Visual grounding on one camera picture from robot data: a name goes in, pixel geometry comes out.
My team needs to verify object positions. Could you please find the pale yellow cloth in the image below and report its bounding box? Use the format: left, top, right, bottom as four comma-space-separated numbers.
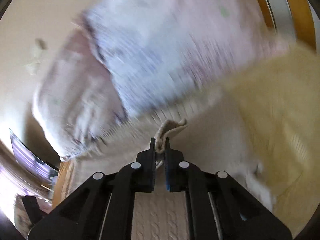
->
224, 42, 320, 232

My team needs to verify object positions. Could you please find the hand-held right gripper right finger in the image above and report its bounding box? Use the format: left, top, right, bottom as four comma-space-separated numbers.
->
164, 137, 293, 240

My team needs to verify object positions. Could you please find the cream cable knit garment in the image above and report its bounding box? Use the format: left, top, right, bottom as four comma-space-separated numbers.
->
64, 118, 253, 240

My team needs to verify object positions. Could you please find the orange wooden frame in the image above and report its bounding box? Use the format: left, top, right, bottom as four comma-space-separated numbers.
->
247, 0, 317, 52

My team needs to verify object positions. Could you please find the grey metal panel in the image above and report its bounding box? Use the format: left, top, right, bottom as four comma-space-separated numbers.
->
257, 0, 293, 37

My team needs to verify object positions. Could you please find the flat screen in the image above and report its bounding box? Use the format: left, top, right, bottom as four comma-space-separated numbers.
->
9, 128, 60, 182

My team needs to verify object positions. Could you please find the orange wooden board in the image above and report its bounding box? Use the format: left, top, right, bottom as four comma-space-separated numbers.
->
52, 160, 77, 209

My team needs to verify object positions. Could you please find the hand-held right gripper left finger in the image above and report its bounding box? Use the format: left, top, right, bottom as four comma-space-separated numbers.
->
27, 137, 156, 240

